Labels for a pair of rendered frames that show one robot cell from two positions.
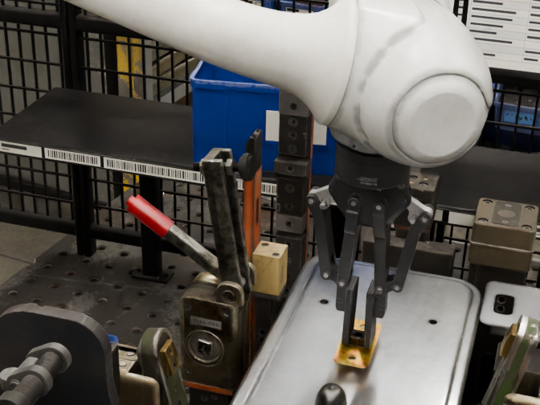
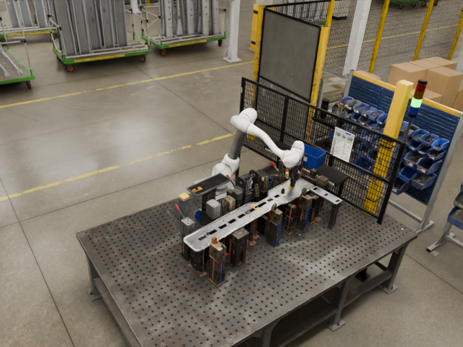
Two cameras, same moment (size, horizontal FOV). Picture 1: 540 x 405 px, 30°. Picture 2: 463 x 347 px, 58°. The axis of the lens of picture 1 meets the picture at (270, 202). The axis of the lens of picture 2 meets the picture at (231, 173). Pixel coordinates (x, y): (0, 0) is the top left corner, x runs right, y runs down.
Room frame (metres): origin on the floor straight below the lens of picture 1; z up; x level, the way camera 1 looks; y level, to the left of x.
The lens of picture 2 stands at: (-2.10, -1.13, 3.12)
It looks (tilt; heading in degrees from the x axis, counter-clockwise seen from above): 33 degrees down; 29
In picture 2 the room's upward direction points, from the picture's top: 3 degrees clockwise
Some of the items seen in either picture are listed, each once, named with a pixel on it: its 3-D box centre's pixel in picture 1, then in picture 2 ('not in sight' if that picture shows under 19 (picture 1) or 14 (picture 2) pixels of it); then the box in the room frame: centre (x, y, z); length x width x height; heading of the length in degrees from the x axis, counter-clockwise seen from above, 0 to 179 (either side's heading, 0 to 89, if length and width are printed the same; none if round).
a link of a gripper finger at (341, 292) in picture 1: (335, 286); not in sight; (0.91, -0.07, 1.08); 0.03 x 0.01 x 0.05; 74
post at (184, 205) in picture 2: not in sight; (184, 219); (0.08, 0.49, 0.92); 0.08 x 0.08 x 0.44; 74
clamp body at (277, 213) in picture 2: not in sight; (274, 226); (0.47, -0.16, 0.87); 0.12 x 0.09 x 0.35; 74
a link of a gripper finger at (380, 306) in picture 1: (389, 296); not in sight; (0.90, -0.13, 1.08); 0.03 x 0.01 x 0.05; 74
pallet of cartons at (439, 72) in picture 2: not in sight; (425, 97); (5.41, -0.66, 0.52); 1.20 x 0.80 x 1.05; 153
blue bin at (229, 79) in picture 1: (302, 109); (306, 155); (1.37, -0.04, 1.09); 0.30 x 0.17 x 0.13; 82
